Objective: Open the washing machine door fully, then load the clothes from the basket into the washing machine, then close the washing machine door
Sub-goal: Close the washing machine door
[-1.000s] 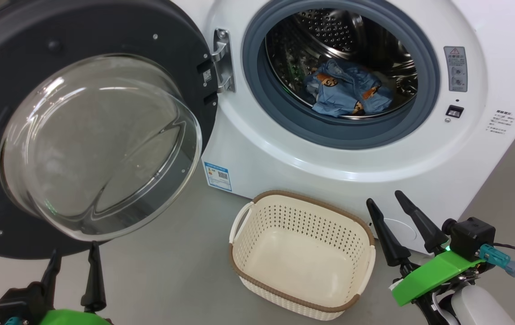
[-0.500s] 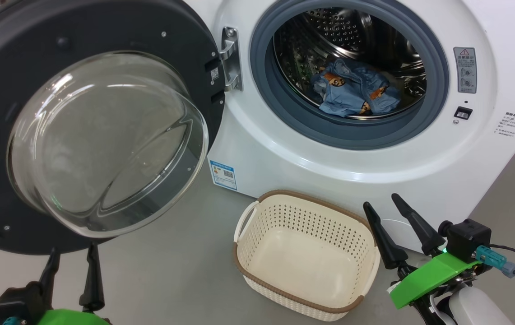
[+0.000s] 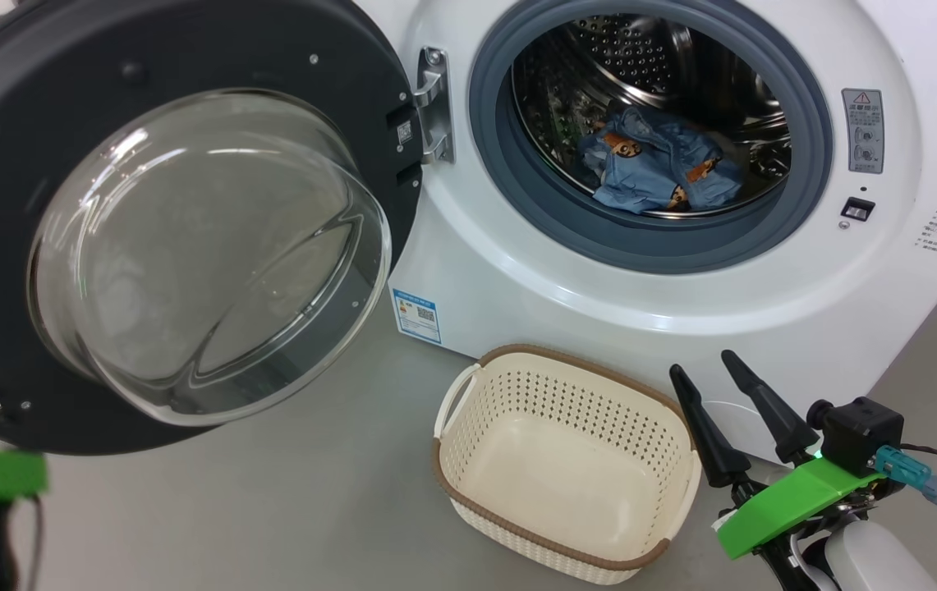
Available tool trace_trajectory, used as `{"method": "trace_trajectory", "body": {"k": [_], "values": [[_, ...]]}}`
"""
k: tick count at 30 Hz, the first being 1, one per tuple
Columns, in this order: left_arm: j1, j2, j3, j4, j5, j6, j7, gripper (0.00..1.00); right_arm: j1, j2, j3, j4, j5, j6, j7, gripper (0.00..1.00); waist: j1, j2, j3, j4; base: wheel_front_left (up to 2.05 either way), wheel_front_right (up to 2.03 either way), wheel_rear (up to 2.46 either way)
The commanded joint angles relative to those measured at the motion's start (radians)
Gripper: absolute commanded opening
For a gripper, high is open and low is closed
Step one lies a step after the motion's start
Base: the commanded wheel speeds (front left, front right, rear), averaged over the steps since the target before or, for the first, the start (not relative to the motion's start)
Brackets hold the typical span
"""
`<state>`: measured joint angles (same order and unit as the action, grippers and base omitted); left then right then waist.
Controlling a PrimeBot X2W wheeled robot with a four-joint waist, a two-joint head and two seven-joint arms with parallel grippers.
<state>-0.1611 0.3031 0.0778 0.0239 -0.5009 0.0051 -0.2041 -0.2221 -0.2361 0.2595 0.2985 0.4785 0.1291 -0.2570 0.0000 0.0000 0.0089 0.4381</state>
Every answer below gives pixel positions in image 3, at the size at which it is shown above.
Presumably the cream perforated laundry basket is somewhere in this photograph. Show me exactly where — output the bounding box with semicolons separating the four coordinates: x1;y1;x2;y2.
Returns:
433;343;704;585

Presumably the metal door hinge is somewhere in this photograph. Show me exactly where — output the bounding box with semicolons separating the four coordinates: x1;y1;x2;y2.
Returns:
414;47;455;165

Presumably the grey rubber door gasket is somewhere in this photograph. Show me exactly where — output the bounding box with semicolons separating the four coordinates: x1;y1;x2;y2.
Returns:
468;0;835;276

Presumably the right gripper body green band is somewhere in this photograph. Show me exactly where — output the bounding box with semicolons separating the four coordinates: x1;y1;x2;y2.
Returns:
714;457;888;591

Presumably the steel washing drum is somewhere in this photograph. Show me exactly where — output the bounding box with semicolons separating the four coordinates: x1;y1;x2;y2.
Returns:
511;12;792;219

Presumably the teal right cable connector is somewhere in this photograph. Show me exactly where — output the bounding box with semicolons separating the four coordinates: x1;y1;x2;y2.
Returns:
875;446;937;506

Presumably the thin black left gripper cable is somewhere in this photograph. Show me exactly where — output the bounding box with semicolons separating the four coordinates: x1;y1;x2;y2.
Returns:
25;497;45;591

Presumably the black glass washing machine door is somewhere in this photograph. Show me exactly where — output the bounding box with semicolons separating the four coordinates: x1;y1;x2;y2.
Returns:
0;0;425;457

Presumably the white front-load washing machine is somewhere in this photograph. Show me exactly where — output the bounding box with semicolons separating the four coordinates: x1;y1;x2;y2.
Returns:
351;0;937;465

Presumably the blue energy label sticker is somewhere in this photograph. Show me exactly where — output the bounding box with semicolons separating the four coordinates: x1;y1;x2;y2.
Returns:
389;286;443;345

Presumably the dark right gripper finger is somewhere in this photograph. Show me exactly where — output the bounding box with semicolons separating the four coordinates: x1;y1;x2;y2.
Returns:
720;350;820;465
669;364;753;503

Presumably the grey warning sticker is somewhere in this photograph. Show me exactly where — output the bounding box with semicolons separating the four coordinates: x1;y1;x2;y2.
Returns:
841;88;886;175

